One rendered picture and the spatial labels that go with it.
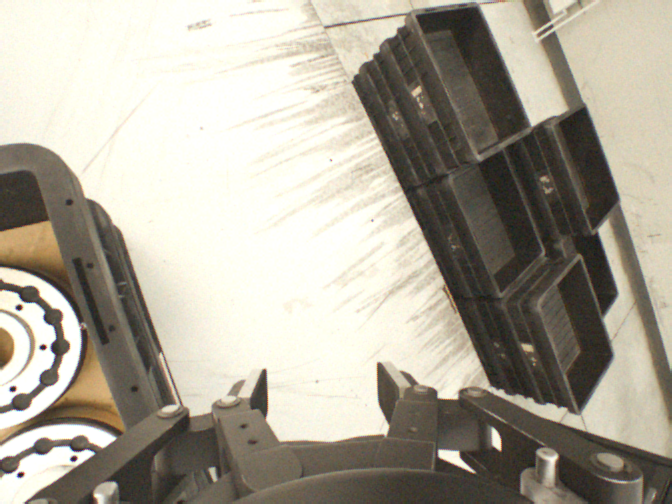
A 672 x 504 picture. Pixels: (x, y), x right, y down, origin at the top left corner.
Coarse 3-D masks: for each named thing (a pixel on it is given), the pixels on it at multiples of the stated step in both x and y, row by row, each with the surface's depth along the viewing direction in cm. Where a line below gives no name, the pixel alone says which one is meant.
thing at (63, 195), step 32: (0, 160) 14; (32, 160) 15; (64, 192) 15; (64, 224) 15; (64, 256) 15; (96, 256) 16; (96, 288) 16; (96, 352) 15; (128, 352) 16; (128, 384) 16; (128, 416) 16
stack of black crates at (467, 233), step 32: (416, 192) 104; (448, 192) 92; (480, 192) 111; (512, 192) 107; (448, 224) 99; (480, 224) 110; (512, 224) 112; (448, 256) 104; (480, 256) 94; (512, 256) 116; (448, 288) 113; (480, 288) 100
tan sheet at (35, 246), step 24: (0, 240) 21; (24, 240) 22; (48, 240) 23; (24, 264) 22; (48, 264) 23; (0, 336) 21; (0, 360) 21; (96, 360) 23; (96, 384) 23; (0, 432) 20
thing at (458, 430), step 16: (416, 384) 14; (448, 400) 12; (448, 416) 11; (464, 416) 11; (448, 432) 11; (464, 432) 11; (480, 432) 11; (448, 448) 11; (464, 448) 11; (480, 448) 11
